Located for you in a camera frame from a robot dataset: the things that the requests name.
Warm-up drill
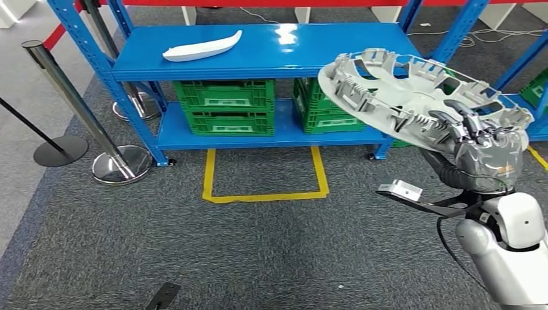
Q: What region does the white plastic trim part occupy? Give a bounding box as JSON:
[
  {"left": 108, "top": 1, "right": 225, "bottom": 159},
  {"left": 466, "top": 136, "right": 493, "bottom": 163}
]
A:
[{"left": 162, "top": 30, "right": 243, "bottom": 63}]

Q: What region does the chrome stanchion post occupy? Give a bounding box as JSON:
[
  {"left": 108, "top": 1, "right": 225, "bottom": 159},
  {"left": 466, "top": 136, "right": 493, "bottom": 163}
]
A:
[
  {"left": 81, "top": 0, "right": 162, "bottom": 122},
  {"left": 21, "top": 39, "right": 154, "bottom": 186}
]

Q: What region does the short red barrier belt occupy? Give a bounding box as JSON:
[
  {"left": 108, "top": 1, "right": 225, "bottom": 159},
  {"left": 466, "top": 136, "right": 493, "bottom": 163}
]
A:
[{"left": 43, "top": 0, "right": 84, "bottom": 51}]

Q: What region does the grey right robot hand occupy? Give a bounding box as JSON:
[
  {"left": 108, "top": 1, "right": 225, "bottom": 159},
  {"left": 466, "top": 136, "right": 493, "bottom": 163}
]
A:
[{"left": 428, "top": 99, "right": 528, "bottom": 194}]

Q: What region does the yellow floor tape square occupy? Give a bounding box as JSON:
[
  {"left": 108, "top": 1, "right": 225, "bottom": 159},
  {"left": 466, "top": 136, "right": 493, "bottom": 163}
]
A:
[{"left": 527, "top": 145, "right": 548, "bottom": 172}]

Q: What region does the white panel desk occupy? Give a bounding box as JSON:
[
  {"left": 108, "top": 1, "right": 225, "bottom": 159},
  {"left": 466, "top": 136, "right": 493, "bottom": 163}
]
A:
[
  {"left": 182, "top": 6, "right": 311, "bottom": 26},
  {"left": 478, "top": 3, "right": 514, "bottom": 30},
  {"left": 371, "top": 5, "right": 404, "bottom": 23}
]

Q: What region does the white floor cable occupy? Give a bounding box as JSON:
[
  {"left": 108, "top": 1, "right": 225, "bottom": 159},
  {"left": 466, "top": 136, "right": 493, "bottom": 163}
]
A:
[
  {"left": 239, "top": 6, "right": 279, "bottom": 25},
  {"left": 406, "top": 26, "right": 547, "bottom": 48}
]

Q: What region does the blue metal shelf rack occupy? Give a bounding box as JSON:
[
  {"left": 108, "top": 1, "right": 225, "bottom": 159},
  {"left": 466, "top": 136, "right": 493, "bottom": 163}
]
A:
[
  {"left": 492, "top": 30, "right": 548, "bottom": 143},
  {"left": 46, "top": 0, "right": 489, "bottom": 167}
]

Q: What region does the black robot foot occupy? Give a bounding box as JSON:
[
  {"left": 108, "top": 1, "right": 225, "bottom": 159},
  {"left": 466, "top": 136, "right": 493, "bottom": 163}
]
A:
[{"left": 144, "top": 282, "right": 182, "bottom": 310}]

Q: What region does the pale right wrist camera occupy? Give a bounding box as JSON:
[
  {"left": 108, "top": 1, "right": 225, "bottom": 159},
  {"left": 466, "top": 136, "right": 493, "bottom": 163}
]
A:
[{"left": 375, "top": 178, "right": 480, "bottom": 219}]

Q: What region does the white glossy cabinet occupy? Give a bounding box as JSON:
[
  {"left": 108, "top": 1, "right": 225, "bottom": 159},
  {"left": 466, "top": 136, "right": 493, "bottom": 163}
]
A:
[{"left": 0, "top": 0, "right": 37, "bottom": 28}]

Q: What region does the grey plastic wheel hubcap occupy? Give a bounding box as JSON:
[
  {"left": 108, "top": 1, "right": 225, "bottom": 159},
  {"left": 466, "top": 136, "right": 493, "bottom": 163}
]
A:
[{"left": 317, "top": 48, "right": 535, "bottom": 155}]

